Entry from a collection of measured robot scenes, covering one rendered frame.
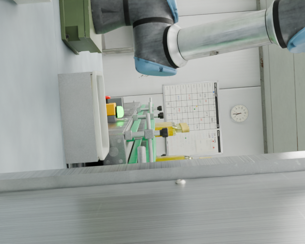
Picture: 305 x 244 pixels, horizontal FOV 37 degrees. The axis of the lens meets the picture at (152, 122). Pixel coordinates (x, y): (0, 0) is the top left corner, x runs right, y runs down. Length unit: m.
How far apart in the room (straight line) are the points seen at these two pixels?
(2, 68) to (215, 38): 0.59
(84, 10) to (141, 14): 0.15
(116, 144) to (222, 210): 1.00
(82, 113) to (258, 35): 0.46
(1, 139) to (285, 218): 0.49
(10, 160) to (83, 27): 0.56
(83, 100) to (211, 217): 0.83
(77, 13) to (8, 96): 0.52
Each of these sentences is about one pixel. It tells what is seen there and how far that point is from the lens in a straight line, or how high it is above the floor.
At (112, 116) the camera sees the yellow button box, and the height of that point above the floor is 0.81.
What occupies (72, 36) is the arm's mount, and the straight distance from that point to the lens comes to 1.23.
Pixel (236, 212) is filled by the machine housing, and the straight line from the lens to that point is 0.31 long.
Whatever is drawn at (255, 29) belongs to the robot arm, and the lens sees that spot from 1.11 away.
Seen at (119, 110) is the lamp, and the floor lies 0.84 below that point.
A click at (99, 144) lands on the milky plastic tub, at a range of 1.11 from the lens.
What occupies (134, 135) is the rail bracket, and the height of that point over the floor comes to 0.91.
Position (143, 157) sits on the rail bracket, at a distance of 0.65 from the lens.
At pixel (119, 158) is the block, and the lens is 1.30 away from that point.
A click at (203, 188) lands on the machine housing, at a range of 0.38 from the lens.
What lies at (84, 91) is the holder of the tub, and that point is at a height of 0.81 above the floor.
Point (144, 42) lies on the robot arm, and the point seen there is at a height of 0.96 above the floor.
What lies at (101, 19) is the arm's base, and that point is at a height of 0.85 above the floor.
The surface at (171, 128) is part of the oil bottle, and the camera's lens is 2.58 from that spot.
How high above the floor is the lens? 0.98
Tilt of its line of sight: 1 degrees down
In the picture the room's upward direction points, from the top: 86 degrees clockwise
